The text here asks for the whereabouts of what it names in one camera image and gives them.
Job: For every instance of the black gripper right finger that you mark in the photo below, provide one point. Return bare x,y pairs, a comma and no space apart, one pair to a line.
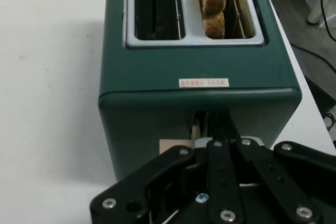
265,171

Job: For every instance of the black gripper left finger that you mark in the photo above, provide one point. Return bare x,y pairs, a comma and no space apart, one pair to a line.
157,166

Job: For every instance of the black floor object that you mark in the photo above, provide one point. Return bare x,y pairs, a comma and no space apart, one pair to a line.
321,103

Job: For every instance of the dark green toaster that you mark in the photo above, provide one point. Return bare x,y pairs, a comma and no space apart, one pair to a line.
157,64

